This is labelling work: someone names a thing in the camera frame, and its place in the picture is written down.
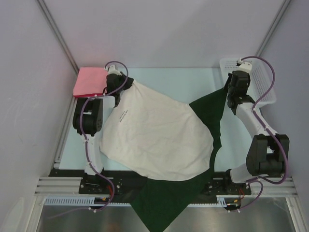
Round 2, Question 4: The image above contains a white and dark green t-shirt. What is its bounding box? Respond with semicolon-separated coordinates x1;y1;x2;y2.
100;80;227;232

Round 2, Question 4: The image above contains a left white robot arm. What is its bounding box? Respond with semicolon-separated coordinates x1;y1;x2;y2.
72;68;134;193

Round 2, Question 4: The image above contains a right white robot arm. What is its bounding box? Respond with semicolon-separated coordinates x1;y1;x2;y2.
223;70;290;194

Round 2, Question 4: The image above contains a folded pink t-shirt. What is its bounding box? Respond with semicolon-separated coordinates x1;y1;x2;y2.
73;67;108;98

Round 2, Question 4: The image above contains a white perforated plastic basket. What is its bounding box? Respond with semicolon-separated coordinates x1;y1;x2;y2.
219;58;277;108

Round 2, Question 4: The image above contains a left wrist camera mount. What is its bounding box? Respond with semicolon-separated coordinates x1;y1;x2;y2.
105;64;122;76

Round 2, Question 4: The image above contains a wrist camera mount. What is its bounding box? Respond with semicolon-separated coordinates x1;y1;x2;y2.
105;64;122;76
236;59;253;73

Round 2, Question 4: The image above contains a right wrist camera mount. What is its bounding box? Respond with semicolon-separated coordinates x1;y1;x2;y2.
236;59;253;73

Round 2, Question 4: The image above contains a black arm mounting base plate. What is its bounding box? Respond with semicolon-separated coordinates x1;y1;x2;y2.
49;169;253;204

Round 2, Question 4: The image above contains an aluminium frame rail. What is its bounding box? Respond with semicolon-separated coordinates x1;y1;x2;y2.
35;177;298;198

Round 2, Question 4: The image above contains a white slotted cable duct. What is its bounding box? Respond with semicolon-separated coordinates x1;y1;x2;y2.
44;196;240;207

